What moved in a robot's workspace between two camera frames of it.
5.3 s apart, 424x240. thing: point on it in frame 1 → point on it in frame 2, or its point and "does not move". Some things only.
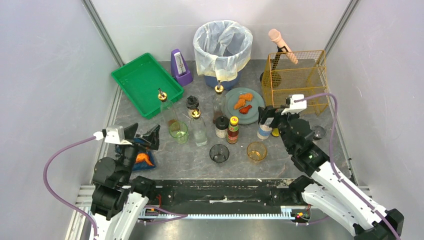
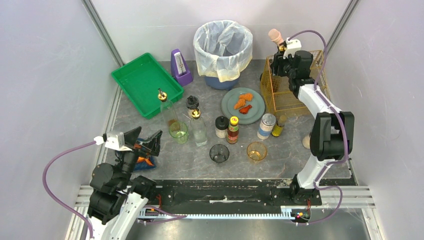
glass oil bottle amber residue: x=167 y=111 does not move
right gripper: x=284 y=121 → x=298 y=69
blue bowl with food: x=142 y=160 does not move
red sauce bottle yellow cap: x=232 y=134 does not move
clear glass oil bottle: x=199 y=128 does not move
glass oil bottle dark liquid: x=219 y=102 → x=282 y=49
